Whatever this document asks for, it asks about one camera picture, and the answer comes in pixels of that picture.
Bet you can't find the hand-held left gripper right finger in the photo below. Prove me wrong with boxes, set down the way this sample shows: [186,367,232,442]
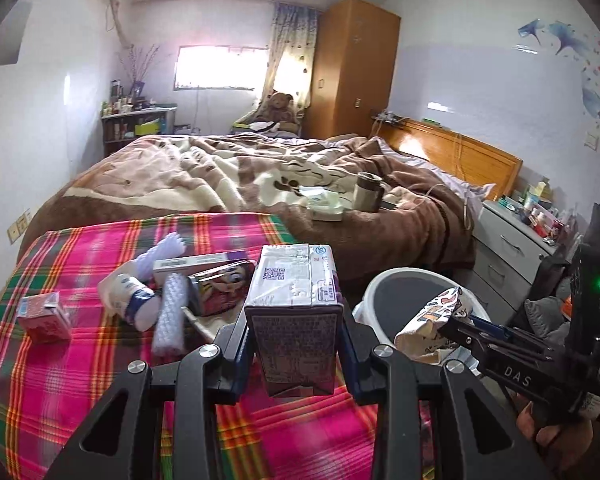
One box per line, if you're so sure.
[337,304,556,480]

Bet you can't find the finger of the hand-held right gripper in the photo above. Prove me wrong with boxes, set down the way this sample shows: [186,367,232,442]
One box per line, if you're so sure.
[469,314,556,357]
[439,317,536,377]

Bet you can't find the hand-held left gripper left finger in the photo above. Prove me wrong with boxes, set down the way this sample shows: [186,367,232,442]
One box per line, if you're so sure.
[45,309,254,480]

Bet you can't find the printed snack wrapper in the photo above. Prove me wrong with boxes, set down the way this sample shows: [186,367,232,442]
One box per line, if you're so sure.
[394,285,491,366]

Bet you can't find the purple white milk carton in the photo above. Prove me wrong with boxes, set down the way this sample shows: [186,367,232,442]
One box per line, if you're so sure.
[243,243,346,398]

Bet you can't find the white round trash bin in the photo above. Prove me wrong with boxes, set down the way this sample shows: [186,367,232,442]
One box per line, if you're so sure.
[352,267,496,381]

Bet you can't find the long white purple box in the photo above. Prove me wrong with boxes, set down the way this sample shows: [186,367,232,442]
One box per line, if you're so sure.
[152,251,257,286]

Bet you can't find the person's right hand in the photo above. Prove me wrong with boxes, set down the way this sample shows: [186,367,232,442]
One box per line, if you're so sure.
[515,395,600,466]

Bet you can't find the grey cloth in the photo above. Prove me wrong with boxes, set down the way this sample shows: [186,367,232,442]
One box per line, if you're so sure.
[524,296,568,338]

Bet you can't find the cartoon face snack packet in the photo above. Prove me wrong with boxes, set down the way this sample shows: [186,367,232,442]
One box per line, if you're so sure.
[187,260,256,317]

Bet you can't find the black bag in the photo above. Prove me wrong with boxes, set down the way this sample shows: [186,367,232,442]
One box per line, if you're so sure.
[527,255,573,306]

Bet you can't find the grey drawer nightstand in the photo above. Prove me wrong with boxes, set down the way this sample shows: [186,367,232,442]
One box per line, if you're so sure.
[462,199,563,311]

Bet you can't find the white bottle blue label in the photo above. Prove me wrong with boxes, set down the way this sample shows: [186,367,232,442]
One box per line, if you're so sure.
[97,272,163,332]

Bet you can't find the cluster of toiletry bottles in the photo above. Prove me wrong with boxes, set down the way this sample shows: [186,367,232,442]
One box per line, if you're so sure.
[497,177,581,241]

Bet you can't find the flat white box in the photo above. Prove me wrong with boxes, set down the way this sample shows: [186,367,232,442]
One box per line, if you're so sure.
[300,186,348,222]

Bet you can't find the pink plaid cloth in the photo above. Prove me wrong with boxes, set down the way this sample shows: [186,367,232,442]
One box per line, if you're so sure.
[0,212,436,480]

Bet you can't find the orange wooden headboard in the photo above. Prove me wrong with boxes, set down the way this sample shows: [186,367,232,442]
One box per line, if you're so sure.
[377,117,523,201]

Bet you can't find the brown cream patterned blanket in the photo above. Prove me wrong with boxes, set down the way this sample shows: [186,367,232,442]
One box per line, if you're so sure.
[22,132,481,281]

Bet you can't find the small red carton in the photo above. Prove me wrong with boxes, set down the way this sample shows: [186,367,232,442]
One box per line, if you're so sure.
[17,294,73,345]

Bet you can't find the brown teddy bear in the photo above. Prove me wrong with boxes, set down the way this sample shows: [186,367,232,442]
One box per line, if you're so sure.
[252,91,298,128]

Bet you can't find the row of shelf bottles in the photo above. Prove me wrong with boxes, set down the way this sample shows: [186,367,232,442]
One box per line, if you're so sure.
[102,77,156,116]

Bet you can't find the bright window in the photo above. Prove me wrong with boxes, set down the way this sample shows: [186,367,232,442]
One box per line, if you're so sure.
[175,45,271,92]

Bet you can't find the orange wooden wardrobe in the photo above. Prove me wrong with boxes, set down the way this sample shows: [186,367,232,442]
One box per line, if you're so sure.
[307,0,402,141]

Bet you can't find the dried flower branches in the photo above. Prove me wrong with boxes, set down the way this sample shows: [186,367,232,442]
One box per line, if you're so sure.
[117,45,161,98]

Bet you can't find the floral curtain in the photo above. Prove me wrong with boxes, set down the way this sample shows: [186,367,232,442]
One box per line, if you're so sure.
[260,2,321,116]

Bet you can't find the white charging cable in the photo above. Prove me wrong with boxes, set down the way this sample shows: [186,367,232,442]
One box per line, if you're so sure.
[427,132,476,233]

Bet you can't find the steel mug with handle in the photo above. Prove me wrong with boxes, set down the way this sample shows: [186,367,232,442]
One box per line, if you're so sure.
[355,171,390,212]

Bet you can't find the small wall shelf unit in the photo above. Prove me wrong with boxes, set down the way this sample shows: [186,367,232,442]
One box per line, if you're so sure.
[101,107,178,158]

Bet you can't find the beige wall socket plate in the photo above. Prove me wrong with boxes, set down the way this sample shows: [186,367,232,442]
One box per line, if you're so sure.
[7,210,33,246]

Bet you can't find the blue leaf wall sticker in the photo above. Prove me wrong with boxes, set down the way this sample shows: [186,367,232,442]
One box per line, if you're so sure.
[517,19,600,58]

